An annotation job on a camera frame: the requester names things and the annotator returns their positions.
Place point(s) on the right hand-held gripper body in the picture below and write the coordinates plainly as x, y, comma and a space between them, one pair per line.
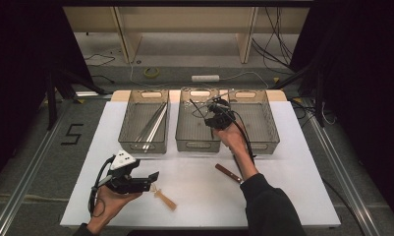
225, 118

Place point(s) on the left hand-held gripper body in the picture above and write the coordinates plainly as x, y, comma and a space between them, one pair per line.
125, 183

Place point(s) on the clear grey plastic bin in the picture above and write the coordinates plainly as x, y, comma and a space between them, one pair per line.
191, 131
263, 124
130, 114

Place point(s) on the small wooden spoon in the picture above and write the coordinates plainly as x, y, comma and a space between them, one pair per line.
166, 200

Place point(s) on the silver metal chopsticks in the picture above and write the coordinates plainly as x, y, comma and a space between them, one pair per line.
154, 131

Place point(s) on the white chopstick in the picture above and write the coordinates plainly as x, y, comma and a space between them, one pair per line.
156, 131

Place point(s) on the person's right hand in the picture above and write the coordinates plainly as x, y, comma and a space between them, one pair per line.
234, 139

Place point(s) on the person's left hand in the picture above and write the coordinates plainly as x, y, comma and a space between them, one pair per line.
107, 206

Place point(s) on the white table cover sheet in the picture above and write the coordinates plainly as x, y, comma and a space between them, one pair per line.
207, 157

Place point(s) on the white power strip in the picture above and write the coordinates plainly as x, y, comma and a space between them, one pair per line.
205, 78

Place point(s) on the yellow tape roll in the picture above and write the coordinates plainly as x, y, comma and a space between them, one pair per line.
151, 72

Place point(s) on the black metal stand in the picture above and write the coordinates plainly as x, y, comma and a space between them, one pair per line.
319, 108
51, 105

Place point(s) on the beige wooden shelf unit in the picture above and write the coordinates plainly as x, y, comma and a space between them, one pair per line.
184, 19

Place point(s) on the dark curtain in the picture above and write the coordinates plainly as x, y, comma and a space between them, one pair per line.
14, 82
365, 82

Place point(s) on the short aluminium rail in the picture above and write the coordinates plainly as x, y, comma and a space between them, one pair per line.
89, 94

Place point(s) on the aluminium floor rail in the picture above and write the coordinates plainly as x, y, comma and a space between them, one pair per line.
27, 177
335, 160

